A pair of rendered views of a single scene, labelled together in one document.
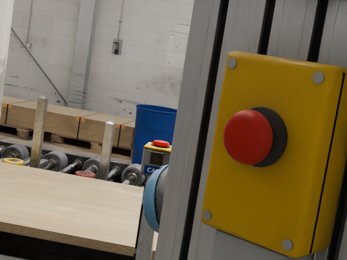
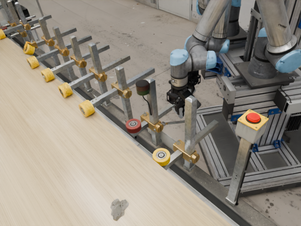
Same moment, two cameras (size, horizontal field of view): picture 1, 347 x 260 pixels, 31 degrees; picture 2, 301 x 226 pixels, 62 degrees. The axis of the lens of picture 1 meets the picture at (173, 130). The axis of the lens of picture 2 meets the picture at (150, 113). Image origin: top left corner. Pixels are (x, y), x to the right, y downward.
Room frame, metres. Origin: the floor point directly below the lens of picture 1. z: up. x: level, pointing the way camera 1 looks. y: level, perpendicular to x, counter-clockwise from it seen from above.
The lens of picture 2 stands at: (2.11, 0.20, 1.80)
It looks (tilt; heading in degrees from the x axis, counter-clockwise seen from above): 42 degrees down; 226
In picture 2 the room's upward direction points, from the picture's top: 7 degrees counter-clockwise
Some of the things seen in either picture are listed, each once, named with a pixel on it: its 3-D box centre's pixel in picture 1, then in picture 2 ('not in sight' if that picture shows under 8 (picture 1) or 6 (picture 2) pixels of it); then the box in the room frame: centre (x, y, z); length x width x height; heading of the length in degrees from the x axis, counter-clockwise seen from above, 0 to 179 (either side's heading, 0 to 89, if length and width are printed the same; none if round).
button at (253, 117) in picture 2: (160, 145); (253, 118); (1.48, 0.02, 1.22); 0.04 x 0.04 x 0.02
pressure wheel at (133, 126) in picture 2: not in sight; (134, 130); (1.53, -0.53, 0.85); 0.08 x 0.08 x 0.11
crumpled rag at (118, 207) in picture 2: not in sight; (117, 207); (1.90, -0.26, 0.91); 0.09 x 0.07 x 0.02; 22
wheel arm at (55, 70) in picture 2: not in sight; (79, 58); (1.32, -1.27, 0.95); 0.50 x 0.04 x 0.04; 174
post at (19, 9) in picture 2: not in sight; (27, 28); (1.24, -2.22, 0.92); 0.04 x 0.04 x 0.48; 84
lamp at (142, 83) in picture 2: not in sight; (144, 101); (1.47, -0.49, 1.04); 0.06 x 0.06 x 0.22; 84
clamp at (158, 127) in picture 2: not in sight; (151, 123); (1.43, -0.51, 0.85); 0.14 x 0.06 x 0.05; 84
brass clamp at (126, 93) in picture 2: not in sight; (121, 89); (1.40, -0.75, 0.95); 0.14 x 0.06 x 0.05; 84
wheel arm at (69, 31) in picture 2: not in sight; (56, 36); (1.20, -1.76, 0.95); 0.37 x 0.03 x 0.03; 174
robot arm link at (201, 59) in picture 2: not in sight; (201, 58); (1.28, -0.31, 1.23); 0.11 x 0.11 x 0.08; 48
